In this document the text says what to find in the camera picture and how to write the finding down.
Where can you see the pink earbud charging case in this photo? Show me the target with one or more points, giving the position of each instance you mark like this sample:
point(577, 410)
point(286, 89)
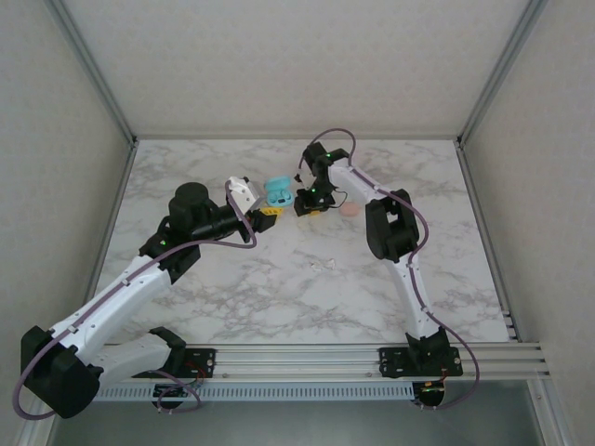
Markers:
point(348, 210)

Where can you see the blue earbud charging case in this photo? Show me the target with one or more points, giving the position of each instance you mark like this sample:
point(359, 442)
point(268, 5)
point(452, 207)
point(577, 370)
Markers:
point(278, 182)

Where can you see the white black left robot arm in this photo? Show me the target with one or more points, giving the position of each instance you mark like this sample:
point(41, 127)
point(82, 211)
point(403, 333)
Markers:
point(116, 297)

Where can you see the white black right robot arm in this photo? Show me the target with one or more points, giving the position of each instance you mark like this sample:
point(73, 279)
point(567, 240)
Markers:
point(395, 223)

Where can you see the controller board with LEDs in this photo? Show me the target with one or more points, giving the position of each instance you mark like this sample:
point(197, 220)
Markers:
point(174, 391)
point(432, 395)

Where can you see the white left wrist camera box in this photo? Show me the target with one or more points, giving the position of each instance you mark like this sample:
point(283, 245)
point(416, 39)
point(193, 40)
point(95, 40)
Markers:
point(239, 190)

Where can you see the thin aluminium table rail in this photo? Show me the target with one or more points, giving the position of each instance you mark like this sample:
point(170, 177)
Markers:
point(114, 209)
point(470, 186)
point(232, 137)

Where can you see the wide aluminium base rail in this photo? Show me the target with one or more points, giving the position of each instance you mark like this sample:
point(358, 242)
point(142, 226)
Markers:
point(297, 362)

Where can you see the aluminium corner post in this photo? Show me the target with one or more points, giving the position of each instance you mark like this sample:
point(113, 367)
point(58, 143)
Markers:
point(98, 74)
point(496, 74)

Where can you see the aluminium lower frame bar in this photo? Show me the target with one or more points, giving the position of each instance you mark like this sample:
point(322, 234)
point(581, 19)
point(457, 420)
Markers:
point(32, 436)
point(553, 418)

